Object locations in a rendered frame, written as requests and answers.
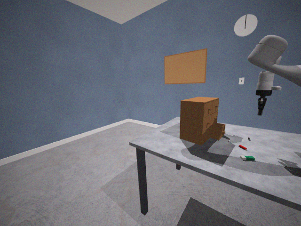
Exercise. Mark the brown wooden chest of drawers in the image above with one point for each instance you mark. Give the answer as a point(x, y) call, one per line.
point(192, 119)

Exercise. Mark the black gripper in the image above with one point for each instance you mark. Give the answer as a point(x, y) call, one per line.
point(262, 100)

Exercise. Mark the green and white eraser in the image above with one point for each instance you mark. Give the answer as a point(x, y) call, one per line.
point(247, 158)

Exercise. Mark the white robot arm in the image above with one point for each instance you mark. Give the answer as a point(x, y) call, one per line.
point(267, 55)

